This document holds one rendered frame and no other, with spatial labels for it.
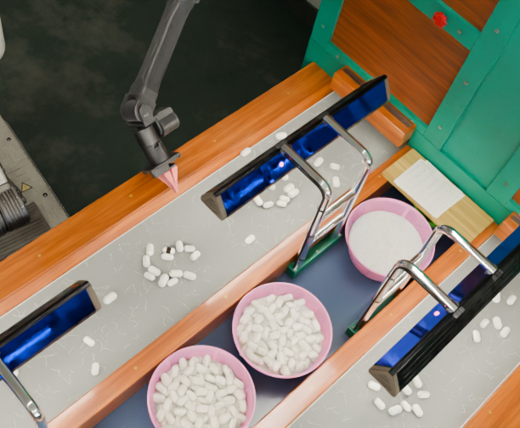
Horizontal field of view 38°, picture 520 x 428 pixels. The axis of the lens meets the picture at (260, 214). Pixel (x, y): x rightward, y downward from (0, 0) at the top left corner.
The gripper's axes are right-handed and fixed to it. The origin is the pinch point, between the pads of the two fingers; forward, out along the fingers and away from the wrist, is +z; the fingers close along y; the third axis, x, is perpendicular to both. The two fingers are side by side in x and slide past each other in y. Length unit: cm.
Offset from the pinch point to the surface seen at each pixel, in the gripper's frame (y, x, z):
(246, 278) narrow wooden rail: -1.1, -17.5, 26.9
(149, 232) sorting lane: -11.8, 2.7, 6.7
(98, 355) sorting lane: -43.6, -10.4, 22.0
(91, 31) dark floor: 59, 142, -44
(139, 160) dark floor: 33, 98, 8
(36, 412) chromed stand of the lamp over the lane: -66, -47, 8
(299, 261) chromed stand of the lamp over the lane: 14.4, -19.9, 31.4
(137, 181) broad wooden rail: -5.1, 9.8, -5.6
